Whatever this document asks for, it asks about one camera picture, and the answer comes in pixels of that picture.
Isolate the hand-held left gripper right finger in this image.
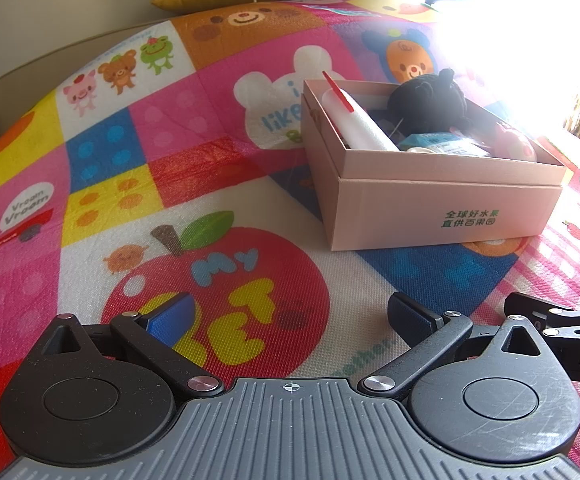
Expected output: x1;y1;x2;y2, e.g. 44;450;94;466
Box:
359;291;555;401

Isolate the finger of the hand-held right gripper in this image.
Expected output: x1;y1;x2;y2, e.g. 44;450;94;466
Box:
504;291;580;343

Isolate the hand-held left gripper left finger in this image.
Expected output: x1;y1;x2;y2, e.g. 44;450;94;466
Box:
17;292;225;403

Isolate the pink cardboard box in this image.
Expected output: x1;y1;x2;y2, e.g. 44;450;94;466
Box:
302;78;568;252

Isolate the pink toy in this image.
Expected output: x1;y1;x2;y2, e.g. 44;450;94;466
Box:
492;122;538;162

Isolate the blue wet wipes packet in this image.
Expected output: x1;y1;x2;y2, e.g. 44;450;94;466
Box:
400;130;490;158

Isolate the white roll with red handle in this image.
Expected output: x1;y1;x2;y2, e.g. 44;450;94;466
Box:
320;71;401;153

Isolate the black plush toy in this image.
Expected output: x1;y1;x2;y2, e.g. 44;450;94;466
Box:
387;67;470;133

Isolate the colourful cartoon play mat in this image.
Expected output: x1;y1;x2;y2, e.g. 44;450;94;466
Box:
0;0;580;480

